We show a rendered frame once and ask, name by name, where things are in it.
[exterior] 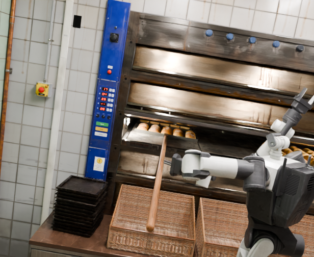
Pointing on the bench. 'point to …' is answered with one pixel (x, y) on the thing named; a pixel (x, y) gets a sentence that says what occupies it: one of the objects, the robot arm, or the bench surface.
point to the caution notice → (99, 163)
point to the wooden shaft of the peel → (156, 189)
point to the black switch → (114, 37)
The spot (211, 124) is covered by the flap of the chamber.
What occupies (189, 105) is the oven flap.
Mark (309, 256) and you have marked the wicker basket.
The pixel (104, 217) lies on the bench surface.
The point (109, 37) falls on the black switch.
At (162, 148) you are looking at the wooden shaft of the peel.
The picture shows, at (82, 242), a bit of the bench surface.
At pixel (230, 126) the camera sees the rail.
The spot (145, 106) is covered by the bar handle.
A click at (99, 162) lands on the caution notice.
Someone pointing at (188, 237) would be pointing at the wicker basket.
